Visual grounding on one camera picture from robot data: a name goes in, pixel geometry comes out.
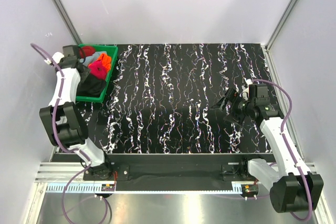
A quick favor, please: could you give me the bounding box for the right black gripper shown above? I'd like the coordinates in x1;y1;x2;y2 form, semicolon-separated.
211;88;255;125

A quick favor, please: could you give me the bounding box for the black t shirt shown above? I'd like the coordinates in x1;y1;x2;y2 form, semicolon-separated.
77;73;107;97

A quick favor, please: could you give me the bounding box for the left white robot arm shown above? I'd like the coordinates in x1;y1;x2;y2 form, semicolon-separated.
39;52;113;180

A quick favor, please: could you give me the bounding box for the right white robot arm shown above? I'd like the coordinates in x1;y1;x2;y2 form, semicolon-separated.
212;92;324;214

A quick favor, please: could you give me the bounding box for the dark red t shirt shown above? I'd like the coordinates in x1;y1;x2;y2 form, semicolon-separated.
79;46;96;59

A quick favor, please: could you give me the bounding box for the light blue t shirt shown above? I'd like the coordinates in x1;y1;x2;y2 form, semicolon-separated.
81;52;101;66

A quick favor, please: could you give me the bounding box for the magenta t shirt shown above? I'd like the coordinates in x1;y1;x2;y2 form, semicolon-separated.
88;61;109;80

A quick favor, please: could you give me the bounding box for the orange t shirt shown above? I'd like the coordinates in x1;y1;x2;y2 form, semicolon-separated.
97;53;112;72

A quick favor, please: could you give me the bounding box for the green plastic bin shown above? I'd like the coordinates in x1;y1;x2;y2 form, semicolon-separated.
76;44;118;103

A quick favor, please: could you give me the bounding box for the black marbled table mat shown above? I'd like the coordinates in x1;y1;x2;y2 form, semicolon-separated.
77;43;272;154

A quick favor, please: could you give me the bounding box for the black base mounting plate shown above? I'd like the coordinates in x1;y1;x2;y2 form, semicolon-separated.
83;153;270;192

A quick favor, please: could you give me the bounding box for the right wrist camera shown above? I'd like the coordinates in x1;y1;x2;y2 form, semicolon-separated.
248;84;269;100

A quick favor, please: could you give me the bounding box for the left corner frame post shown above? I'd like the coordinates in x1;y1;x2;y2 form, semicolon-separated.
52;0;82;44

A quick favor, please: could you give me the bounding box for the corner frame post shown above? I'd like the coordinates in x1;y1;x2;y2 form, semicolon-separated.
265;0;299;51
52;0;82;44

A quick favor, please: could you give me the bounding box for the aluminium rail profile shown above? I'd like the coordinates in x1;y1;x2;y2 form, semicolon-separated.
35;162;322;183

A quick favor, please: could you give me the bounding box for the right corner frame post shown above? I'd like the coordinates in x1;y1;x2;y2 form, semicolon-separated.
265;0;299;51

